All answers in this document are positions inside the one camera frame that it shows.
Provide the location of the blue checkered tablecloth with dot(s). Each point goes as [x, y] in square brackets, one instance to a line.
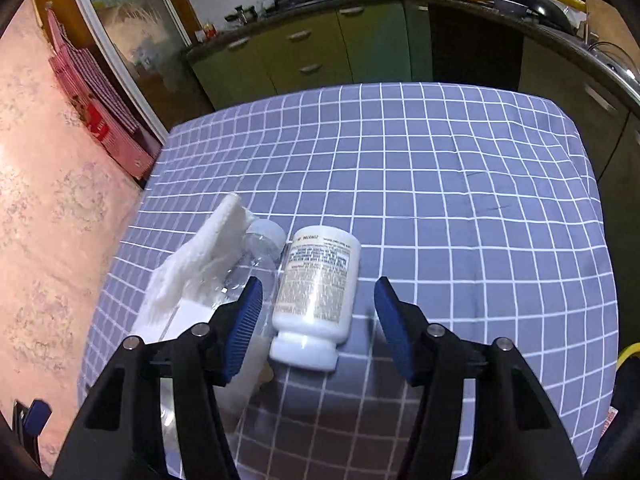
[479, 205]

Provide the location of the red checkered apron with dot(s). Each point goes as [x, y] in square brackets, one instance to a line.
[99, 106]

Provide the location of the black wok on counter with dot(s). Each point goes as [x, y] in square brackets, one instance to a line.
[548, 12]

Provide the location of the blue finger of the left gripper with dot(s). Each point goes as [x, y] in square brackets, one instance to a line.
[36, 418]

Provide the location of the small black pot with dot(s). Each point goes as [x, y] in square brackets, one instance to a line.
[242, 16]

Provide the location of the glass sliding door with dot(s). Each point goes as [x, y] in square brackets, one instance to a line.
[144, 43]

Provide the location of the yellow rim trash bin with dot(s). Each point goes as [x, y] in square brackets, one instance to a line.
[629, 352]

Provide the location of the crumpled white tissue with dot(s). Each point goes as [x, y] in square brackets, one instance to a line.
[216, 245]

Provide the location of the white pill bottle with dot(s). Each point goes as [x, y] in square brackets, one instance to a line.
[313, 311]

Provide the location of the green kitchen cabinets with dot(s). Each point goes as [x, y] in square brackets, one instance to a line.
[339, 41]

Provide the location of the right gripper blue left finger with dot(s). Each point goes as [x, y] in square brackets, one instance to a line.
[238, 320]

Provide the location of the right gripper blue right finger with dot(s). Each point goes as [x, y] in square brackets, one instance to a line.
[399, 322]

